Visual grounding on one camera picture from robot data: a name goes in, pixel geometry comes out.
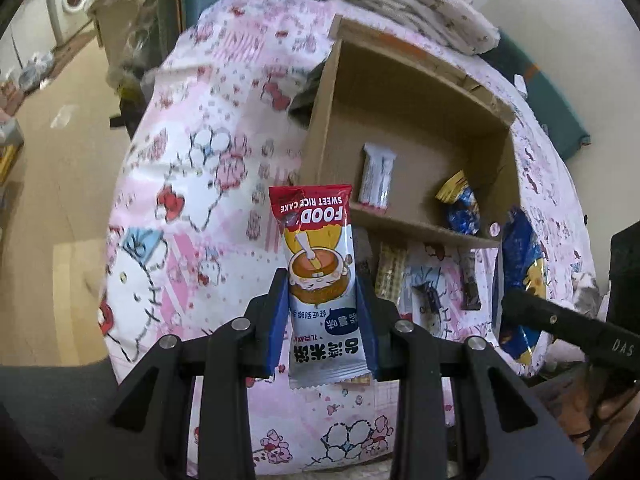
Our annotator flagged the waffle print snack packet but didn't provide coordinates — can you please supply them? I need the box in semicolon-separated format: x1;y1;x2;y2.
375;241;407;306

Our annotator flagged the cardboard box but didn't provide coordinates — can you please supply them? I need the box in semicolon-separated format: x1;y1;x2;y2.
299;15;523;251

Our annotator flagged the brown snack bar packet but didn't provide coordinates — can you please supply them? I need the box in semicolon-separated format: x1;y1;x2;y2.
460;250;482;311

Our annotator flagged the red-top rice cake snack packet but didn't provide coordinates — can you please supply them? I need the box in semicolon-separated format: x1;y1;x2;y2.
268;184;373;391

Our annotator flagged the person's right hand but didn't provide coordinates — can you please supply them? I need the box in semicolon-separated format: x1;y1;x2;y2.
575;377;630;433

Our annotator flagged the blue snack packet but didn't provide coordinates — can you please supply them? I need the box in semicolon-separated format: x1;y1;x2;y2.
446;187;482;237

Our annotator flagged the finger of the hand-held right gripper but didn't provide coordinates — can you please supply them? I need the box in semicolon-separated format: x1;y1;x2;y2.
501;289;596;348

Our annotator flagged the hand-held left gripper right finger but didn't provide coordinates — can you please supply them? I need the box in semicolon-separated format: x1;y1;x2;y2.
352;280;551;480

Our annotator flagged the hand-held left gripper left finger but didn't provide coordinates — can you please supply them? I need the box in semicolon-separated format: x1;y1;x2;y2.
107;269;292;480

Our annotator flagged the small dark snack packet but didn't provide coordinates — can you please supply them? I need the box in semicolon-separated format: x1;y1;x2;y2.
411;282;443;333

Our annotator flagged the yellow snack packet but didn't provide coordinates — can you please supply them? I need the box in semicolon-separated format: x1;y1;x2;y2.
434;170;468;206

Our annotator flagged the teal cushion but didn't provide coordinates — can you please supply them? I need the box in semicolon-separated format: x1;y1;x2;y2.
487;27;591;161

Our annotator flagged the pink printed blanket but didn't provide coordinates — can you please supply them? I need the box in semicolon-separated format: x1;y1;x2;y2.
97;0;598;466

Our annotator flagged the white patterned quilt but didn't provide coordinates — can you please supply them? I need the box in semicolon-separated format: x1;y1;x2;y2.
320;0;501;56

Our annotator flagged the dark grey cloth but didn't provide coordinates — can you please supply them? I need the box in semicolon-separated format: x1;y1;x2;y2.
287;65;323;126

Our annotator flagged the white snack packet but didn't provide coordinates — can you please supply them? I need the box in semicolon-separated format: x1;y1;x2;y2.
359;142;397;209

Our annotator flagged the large blue yellow snack bag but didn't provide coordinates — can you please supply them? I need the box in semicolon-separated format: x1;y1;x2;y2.
497;205;548;378

